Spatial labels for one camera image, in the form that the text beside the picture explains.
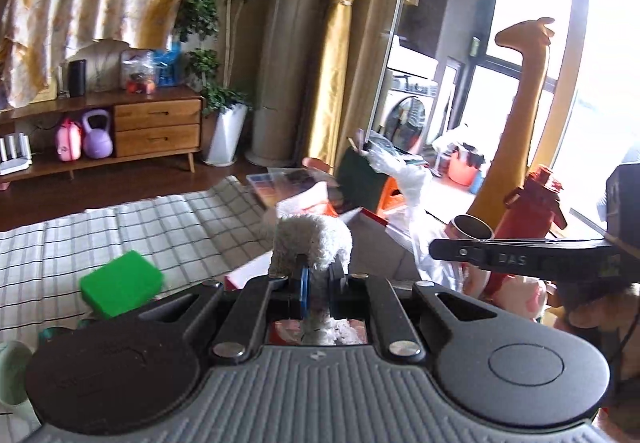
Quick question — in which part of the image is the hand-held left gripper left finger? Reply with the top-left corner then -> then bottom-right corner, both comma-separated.
127,267 -> 311,359

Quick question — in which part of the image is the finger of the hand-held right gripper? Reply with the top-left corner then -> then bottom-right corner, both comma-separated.
429,238 -> 488,269

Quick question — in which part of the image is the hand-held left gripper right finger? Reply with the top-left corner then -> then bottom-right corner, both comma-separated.
327,263 -> 531,360

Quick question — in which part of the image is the white fluffy cloth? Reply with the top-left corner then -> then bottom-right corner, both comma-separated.
269,214 -> 354,347

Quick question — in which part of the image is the red cardboard box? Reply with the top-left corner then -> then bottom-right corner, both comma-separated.
224,207 -> 421,348

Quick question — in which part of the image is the clear plastic bag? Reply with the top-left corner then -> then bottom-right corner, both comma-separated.
366,144 -> 469,292

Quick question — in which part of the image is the green sponge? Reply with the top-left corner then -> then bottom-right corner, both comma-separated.
79,249 -> 166,320

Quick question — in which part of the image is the person's right hand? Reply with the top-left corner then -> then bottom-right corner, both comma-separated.
552,280 -> 640,331

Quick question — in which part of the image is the beige steel tumbler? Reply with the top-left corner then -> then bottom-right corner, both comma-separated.
446,215 -> 496,297

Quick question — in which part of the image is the red water bottle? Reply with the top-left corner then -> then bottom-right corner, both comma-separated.
492,164 -> 569,297

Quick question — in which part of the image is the red bucket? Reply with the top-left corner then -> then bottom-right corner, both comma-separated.
447,146 -> 487,188

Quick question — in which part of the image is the white orange plastic packet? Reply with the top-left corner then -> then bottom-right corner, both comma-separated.
276,182 -> 346,220

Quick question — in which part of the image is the white plastic sack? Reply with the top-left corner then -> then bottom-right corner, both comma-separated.
434,124 -> 494,160

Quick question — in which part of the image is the clear plastic case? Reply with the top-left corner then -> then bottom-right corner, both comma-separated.
244,166 -> 314,204

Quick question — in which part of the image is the orange green storage box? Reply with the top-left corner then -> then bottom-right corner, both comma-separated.
335,145 -> 407,220

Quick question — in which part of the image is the pink bowl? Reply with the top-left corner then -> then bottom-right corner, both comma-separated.
301,156 -> 335,174

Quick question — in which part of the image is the washing machine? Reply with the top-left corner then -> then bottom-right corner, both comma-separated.
380,90 -> 435,150

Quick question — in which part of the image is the bundle of makeup brushes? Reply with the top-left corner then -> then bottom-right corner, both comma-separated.
347,128 -> 374,157

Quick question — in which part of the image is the checked tablecloth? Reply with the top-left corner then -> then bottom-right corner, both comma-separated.
0,174 -> 302,430

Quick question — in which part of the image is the orange giraffe figure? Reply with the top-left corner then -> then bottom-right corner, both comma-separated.
467,16 -> 559,225

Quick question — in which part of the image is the wooden TV stand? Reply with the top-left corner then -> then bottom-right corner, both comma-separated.
0,87 -> 207,182

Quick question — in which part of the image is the yellow curtain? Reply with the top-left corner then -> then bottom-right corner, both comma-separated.
301,0 -> 379,170

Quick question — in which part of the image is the white column air conditioner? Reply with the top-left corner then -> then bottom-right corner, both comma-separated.
246,0 -> 332,167

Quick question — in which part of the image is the purple kettlebell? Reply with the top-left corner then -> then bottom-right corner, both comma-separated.
81,109 -> 114,159

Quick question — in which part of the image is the blue plastic bag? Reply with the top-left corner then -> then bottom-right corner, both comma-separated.
152,48 -> 182,87

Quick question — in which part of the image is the clear bag of fruit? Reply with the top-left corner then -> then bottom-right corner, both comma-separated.
119,48 -> 157,95

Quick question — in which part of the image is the pink toy bag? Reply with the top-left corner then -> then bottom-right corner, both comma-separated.
55,118 -> 83,162

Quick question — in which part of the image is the mint green mug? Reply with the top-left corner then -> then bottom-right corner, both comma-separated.
0,339 -> 34,410

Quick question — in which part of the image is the black speaker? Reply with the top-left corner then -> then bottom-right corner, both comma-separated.
68,58 -> 87,98

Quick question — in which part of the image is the white router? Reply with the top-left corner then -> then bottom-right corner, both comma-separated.
0,132 -> 34,176

